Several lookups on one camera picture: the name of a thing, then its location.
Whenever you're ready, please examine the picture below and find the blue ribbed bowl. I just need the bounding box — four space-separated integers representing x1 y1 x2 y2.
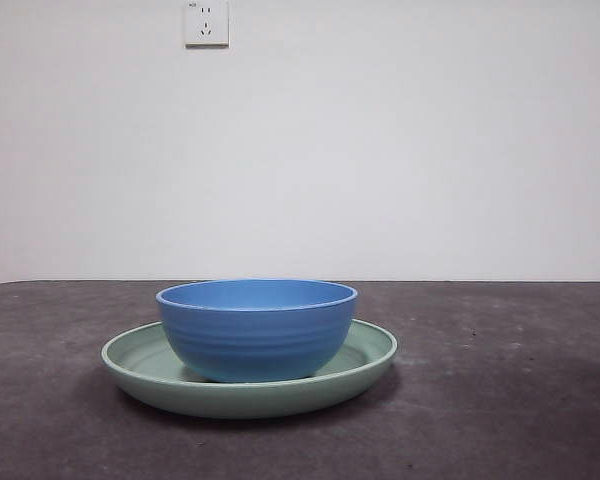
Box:
155 279 359 384

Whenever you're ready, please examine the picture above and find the white wall socket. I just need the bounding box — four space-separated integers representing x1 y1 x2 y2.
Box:
184 0 230 50

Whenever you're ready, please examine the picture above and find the pale green round plate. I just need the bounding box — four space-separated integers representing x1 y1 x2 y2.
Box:
100 319 399 420

